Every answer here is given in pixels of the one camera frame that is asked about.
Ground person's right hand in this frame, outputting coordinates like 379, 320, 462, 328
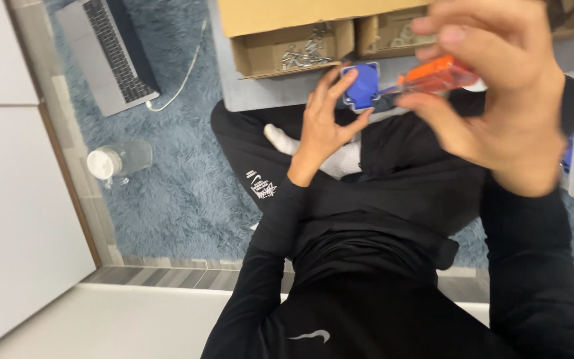
397, 0, 568, 198

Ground person's left hand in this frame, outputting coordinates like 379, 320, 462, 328
287, 62, 374, 188

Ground blue plastic socket part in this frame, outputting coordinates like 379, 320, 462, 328
341, 61, 383, 111

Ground orange handled screwdriver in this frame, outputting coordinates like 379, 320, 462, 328
374, 54, 481, 98

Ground white sock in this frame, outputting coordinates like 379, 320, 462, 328
263, 123, 364, 180

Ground grey low table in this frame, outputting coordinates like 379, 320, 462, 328
207, 0, 574, 113

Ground pile of metal screws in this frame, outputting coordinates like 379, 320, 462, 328
280, 22, 335, 71

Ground small cardboard box with screws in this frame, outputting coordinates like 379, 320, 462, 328
230, 19, 356, 80

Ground small cardboard box with fittings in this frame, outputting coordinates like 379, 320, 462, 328
356, 6, 439, 61

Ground black trousers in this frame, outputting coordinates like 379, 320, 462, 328
210, 75, 574, 274

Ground pile of silver fittings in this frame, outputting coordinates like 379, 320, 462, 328
389, 22, 437, 50

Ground large cardboard box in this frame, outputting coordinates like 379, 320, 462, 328
216, 0, 434, 39

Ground blue shaggy rug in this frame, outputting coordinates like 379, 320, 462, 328
43, 0, 574, 286

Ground black long sleeve shirt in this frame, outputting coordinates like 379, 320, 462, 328
200, 209, 519, 359

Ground clear jar with white lid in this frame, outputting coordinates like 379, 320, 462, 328
86, 139, 154, 190

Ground grey laptop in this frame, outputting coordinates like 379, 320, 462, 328
54, 0, 162, 118

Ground white cabinet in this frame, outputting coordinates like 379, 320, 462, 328
0, 0, 103, 359

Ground white cable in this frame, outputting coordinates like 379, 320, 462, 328
145, 17, 209, 113

